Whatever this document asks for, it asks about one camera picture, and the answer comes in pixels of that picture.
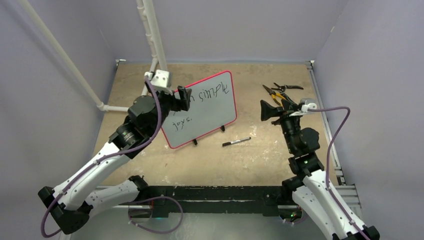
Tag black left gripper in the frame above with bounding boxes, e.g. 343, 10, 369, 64
146, 80, 191, 136

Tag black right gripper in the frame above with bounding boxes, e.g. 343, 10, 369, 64
260, 98, 304, 153

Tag red framed whiteboard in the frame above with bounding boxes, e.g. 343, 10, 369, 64
162, 70, 237, 149

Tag white marker pen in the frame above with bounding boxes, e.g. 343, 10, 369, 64
222, 137, 252, 147

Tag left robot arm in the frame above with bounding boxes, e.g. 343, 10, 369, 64
38, 86, 192, 235

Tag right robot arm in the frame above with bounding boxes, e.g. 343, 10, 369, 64
260, 98, 380, 240

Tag black base bar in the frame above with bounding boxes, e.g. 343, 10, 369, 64
136, 185, 296, 217

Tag yellow handled pliers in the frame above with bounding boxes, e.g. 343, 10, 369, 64
262, 85, 286, 106

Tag black handled pliers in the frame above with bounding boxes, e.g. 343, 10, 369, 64
271, 82, 304, 93

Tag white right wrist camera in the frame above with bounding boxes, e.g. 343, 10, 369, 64
289, 98, 318, 117

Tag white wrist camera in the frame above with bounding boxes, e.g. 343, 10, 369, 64
289, 98, 318, 117
144, 69, 173, 94

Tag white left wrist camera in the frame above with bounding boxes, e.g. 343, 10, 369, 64
144, 69, 173, 94

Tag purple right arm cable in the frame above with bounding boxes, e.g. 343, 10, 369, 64
306, 105, 372, 240

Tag white PVC pipe frame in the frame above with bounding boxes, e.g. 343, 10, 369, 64
16, 0, 173, 114

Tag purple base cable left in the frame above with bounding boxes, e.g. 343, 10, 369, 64
127, 196, 184, 234

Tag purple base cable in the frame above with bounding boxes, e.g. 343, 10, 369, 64
127, 196, 184, 234
281, 210, 311, 226

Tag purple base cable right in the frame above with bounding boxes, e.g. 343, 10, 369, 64
281, 210, 311, 226

